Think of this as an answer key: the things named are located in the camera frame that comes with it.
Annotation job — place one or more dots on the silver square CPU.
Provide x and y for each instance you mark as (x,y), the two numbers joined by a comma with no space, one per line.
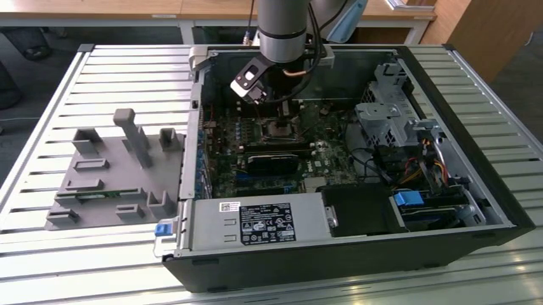
(282,129)

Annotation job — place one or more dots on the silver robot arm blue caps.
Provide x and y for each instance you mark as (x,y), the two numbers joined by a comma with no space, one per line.
(282,31)

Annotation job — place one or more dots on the CPU socket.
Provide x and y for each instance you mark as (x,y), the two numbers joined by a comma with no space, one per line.
(267,137)

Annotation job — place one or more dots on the black RAM slot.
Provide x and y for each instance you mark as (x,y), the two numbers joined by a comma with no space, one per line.
(275,151)
(275,145)

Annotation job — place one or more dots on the green motherboard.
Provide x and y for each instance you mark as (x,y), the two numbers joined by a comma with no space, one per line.
(331,152)

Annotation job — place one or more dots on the grey metal disk bay cage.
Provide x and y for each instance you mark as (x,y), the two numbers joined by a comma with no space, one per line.
(382,111)

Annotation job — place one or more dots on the black graphics card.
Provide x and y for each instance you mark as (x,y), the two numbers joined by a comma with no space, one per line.
(271,165)

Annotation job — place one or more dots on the small silver heatsink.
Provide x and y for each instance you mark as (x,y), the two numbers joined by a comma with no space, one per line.
(315,185)

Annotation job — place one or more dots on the white papers stack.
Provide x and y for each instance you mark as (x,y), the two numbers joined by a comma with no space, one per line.
(403,3)

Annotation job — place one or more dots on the black plastic fan shroud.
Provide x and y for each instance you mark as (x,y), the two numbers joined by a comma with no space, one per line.
(361,209)

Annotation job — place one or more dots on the blue disk carrier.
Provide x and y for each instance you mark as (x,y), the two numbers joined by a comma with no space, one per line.
(409,198)

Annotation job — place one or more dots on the silver power supply unit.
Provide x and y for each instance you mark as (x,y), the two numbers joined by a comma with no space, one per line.
(212,222)

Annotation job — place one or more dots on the grey plastic parts rack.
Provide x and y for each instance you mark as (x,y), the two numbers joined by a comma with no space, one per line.
(110,165)

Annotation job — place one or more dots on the brown wooden cabinet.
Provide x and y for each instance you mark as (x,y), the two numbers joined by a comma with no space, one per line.
(497,38)

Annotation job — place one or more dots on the black disk drive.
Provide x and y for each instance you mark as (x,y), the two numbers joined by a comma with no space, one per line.
(429,219)

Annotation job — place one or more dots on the green RAM stick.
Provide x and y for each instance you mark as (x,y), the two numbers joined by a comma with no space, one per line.
(110,193)

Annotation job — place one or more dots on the blue case latch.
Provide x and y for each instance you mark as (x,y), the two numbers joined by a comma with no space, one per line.
(163,230)

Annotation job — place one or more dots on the black open PC case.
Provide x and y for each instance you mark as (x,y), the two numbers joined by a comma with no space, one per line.
(297,273)

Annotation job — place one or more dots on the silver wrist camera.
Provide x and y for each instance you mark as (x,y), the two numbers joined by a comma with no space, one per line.
(249,77)

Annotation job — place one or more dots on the grey metal bracket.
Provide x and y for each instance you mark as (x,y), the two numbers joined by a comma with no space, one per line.
(429,125)

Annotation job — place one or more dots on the wooden desk white frame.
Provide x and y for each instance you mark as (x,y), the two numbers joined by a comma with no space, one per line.
(84,8)

